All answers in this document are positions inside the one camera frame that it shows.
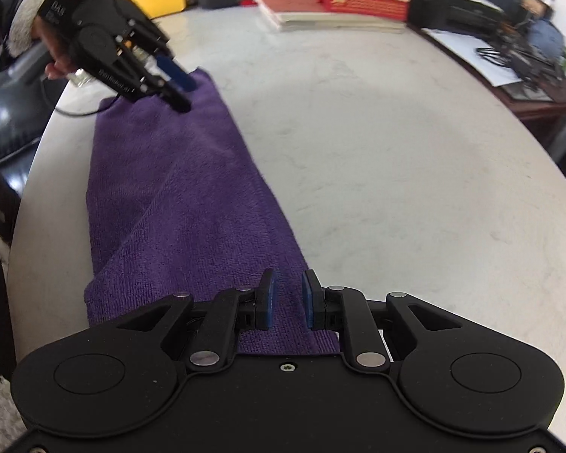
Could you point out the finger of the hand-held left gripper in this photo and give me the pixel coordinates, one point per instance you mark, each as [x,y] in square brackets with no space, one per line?
[177,73]
[172,96]

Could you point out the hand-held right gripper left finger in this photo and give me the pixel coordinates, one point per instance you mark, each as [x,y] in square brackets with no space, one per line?
[264,302]

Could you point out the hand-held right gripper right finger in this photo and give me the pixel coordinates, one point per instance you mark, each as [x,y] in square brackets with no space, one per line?
[307,302]

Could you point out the purple towel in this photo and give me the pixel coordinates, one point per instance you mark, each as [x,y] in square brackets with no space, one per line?
[170,188]

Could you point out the person's left forearm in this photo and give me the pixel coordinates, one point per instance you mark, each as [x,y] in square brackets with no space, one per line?
[0,23]

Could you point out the person's left hand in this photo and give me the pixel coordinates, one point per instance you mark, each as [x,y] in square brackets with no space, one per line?
[59,63]

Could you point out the black leather sofa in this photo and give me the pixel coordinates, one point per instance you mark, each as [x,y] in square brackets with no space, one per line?
[9,118]

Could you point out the red-covered book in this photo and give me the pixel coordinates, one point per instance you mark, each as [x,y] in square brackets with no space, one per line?
[302,16]

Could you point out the black desktop printer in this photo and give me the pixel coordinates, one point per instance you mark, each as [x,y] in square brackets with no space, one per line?
[434,4]

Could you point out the white paper sheet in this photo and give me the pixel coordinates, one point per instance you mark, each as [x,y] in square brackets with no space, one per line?
[462,52]

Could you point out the dark wooden desk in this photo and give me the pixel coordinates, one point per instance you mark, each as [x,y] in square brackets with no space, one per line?
[547,108]

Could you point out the blue bag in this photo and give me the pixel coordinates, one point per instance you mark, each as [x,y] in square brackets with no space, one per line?
[547,37]

